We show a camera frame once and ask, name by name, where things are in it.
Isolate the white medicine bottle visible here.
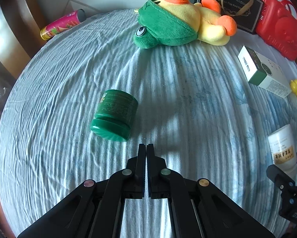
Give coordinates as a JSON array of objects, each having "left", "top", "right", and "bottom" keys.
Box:
[{"left": 268, "top": 124, "right": 297, "bottom": 180}]

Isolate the green jar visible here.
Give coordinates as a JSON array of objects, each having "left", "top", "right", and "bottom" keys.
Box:
[{"left": 90, "top": 89, "right": 138, "bottom": 142}]

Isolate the blue striped table cloth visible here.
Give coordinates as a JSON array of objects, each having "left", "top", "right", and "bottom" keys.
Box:
[{"left": 0, "top": 10, "right": 297, "bottom": 237}]

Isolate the white green box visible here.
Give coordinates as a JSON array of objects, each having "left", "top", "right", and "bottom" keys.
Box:
[{"left": 238, "top": 46, "right": 292, "bottom": 98}]

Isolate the red bear suitcase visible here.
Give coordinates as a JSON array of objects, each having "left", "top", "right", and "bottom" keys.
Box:
[{"left": 256, "top": 0, "right": 297, "bottom": 61}]

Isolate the yellow duck plush toy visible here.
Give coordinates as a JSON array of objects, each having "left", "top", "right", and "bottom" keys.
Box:
[{"left": 133, "top": 0, "right": 237, "bottom": 49}]

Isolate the pink cylindrical can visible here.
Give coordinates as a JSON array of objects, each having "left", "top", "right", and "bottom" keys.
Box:
[{"left": 40, "top": 9, "right": 86, "bottom": 41}]

